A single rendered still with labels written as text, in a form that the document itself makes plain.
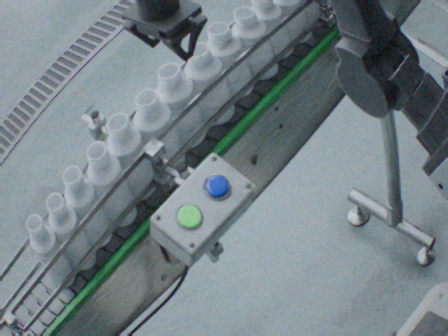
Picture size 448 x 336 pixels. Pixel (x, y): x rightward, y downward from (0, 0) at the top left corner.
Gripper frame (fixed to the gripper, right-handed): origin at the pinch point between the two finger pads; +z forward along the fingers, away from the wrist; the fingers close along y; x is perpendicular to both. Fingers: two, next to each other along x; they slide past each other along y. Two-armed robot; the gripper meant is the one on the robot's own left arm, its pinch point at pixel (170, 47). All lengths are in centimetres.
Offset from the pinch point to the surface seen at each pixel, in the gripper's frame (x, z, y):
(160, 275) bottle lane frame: -9, 52, -10
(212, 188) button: -1.4, 27.7, 1.7
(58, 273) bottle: -27.6, 34.3, -13.2
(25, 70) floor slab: 51, 139, -169
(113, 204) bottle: -10.0, 33.0, -12.9
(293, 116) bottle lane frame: 27, 49, -10
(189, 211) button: -6.2, 27.6, 1.6
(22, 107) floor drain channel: 37, 139, -154
